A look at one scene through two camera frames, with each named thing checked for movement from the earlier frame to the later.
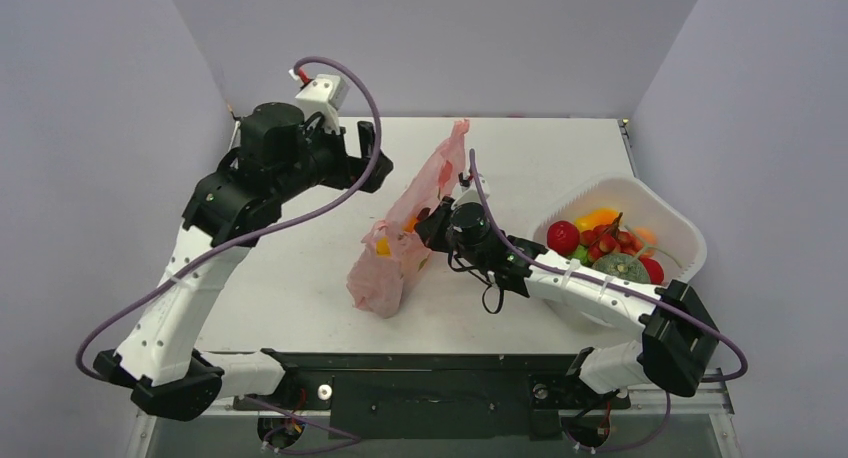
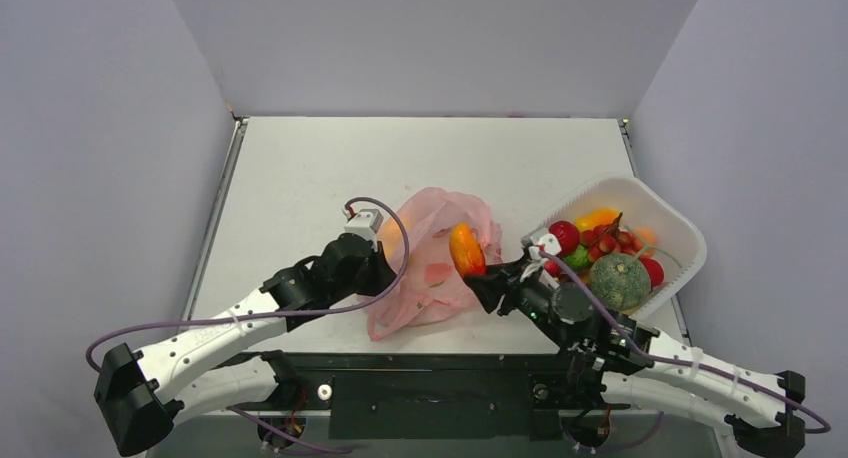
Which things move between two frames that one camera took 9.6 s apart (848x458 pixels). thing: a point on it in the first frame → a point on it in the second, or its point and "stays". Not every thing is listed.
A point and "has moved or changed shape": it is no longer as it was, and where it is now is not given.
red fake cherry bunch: (605, 239) stays
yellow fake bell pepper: (599, 217) stays
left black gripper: (348, 165) → (384, 274)
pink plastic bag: (394, 252) → (431, 288)
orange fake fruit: (649, 237) stays
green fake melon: (623, 266) stays
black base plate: (380, 396) stays
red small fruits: (563, 236) stays
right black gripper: (433, 225) → (502, 287)
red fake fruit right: (654, 270) stays
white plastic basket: (681, 244) stays
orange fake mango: (409, 226) has moved or changed shape
